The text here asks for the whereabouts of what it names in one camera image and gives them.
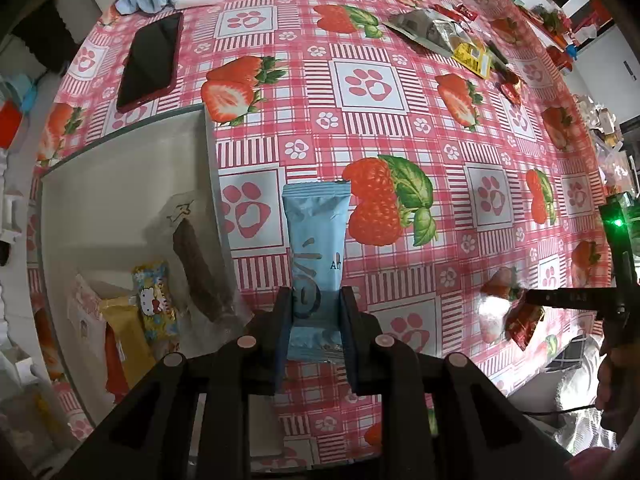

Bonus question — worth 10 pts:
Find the red snack packet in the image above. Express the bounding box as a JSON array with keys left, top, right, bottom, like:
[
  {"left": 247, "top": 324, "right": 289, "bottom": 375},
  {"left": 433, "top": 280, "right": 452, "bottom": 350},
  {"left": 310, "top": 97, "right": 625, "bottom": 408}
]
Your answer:
[{"left": 104, "top": 332, "right": 131, "bottom": 406}]

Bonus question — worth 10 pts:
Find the clear packet with brown bar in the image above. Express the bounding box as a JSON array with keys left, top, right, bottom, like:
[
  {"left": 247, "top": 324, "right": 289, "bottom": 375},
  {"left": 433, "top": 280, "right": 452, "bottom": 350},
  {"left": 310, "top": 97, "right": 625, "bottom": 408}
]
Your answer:
[{"left": 160, "top": 192, "right": 253, "bottom": 333}]

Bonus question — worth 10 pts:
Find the black cable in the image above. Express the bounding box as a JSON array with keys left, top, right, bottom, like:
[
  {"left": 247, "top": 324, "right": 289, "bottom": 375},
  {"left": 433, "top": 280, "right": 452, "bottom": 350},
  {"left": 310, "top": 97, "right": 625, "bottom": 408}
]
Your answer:
[{"left": 520, "top": 402, "right": 603, "bottom": 417}]

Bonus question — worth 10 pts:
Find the silver snack packet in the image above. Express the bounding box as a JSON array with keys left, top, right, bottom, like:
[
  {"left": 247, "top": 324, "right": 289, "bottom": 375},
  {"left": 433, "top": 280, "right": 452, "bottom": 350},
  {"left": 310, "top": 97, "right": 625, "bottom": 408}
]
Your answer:
[
  {"left": 425, "top": 20, "right": 481, "bottom": 58},
  {"left": 382, "top": 10, "right": 441, "bottom": 43}
]

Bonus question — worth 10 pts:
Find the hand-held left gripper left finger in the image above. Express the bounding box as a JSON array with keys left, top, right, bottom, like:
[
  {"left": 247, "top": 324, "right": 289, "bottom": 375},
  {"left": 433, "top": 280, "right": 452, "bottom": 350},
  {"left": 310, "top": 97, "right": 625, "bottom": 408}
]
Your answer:
[{"left": 55, "top": 286, "right": 293, "bottom": 480}]

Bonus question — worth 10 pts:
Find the white cardboard box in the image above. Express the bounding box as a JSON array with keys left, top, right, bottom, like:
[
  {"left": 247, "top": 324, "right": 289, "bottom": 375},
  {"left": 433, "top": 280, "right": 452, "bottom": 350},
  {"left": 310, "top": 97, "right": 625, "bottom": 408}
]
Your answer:
[{"left": 37, "top": 105, "right": 288, "bottom": 463}]

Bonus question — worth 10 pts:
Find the cartoon cat snack packet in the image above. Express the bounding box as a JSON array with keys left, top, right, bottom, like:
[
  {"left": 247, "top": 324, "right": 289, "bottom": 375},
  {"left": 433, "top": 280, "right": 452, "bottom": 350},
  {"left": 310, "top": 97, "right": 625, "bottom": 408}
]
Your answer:
[{"left": 131, "top": 260, "right": 181, "bottom": 346}]

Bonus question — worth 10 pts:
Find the strawberry print tablecloth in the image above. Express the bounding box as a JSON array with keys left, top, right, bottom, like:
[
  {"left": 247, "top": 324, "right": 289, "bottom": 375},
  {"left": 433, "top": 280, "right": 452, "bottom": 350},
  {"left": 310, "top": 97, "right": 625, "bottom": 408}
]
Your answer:
[{"left": 27, "top": 0, "right": 618, "bottom": 466}]

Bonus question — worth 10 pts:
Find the small yellow snack packet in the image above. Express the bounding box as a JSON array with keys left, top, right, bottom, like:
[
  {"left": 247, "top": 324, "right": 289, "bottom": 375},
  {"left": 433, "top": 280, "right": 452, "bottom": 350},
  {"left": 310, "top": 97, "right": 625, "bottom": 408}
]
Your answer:
[{"left": 452, "top": 42, "right": 493, "bottom": 80}]

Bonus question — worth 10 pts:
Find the light blue snack packet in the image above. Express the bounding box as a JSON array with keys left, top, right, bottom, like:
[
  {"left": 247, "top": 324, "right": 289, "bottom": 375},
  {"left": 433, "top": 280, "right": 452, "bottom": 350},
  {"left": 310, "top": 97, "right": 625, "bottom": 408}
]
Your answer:
[{"left": 281, "top": 180, "right": 353, "bottom": 365}]

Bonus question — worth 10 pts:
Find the pink white snack packet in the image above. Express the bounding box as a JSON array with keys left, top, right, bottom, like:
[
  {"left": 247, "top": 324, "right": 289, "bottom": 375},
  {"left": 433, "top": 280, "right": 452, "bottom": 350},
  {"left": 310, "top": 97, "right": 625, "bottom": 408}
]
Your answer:
[{"left": 67, "top": 274, "right": 108, "bottom": 361}]

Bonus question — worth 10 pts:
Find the white wrapped candy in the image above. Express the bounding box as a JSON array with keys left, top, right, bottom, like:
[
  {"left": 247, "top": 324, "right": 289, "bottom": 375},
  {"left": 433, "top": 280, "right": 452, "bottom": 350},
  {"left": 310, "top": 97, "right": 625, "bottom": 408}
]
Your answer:
[{"left": 477, "top": 292, "right": 516, "bottom": 343}]

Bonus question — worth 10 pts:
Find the red container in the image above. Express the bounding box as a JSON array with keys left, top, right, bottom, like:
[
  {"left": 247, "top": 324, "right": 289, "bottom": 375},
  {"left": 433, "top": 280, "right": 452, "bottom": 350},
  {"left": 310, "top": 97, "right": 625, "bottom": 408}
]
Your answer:
[{"left": 0, "top": 100, "right": 23, "bottom": 148}]

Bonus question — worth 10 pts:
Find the red candy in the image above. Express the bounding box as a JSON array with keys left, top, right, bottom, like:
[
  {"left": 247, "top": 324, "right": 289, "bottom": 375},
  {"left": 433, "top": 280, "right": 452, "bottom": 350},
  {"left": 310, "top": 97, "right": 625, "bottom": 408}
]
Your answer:
[
  {"left": 500, "top": 77, "right": 525, "bottom": 106},
  {"left": 505, "top": 302, "right": 546, "bottom": 352}
]

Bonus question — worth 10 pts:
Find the black phone with red case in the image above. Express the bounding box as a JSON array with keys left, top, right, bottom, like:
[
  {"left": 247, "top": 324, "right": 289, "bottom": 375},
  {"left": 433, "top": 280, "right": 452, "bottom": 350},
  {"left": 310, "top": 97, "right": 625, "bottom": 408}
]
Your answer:
[{"left": 116, "top": 11, "right": 185, "bottom": 115}]

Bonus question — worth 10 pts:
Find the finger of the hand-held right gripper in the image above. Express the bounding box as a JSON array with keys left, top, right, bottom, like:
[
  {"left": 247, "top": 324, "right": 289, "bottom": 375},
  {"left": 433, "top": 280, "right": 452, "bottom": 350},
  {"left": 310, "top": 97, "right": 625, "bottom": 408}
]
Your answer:
[{"left": 517, "top": 287, "right": 626, "bottom": 311}]

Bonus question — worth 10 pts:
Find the grey plaid cloth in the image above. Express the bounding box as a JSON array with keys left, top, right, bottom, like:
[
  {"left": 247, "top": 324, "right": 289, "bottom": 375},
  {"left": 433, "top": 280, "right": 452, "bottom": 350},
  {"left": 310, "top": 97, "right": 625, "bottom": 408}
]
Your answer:
[{"left": 542, "top": 332, "right": 603, "bottom": 373}]

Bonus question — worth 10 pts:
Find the black snack bar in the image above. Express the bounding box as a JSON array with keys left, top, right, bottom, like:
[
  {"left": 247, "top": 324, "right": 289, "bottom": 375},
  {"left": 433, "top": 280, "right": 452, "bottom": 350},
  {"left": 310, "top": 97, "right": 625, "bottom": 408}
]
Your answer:
[{"left": 485, "top": 40, "right": 511, "bottom": 73}]

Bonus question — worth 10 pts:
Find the person's right hand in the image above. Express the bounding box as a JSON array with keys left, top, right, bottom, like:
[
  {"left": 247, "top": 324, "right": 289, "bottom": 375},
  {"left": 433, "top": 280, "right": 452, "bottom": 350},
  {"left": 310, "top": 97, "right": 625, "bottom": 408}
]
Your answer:
[{"left": 597, "top": 346, "right": 640, "bottom": 450}]

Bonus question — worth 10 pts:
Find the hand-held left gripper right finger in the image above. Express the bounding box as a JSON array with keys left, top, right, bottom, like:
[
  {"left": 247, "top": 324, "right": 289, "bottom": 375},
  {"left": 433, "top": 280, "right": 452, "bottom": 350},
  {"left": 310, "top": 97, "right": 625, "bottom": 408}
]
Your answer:
[{"left": 340, "top": 286, "right": 576, "bottom": 480}]

